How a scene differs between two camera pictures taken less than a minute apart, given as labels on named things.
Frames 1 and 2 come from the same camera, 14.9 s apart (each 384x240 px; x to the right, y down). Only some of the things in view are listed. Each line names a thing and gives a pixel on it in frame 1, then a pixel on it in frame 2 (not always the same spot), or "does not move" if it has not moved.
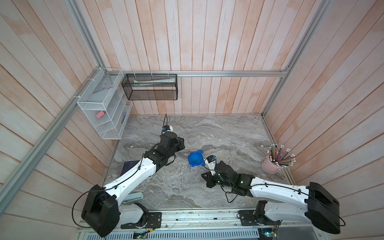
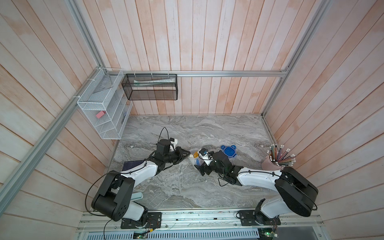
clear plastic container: x=195 y=170 → x=194 y=157
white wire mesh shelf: x=105 y=101 does not move
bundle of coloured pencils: x=282 y=158 does not move
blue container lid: x=196 y=158 → x=229 y=151
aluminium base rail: x=207 y=224 does not move
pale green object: x=133 y=196 does not move
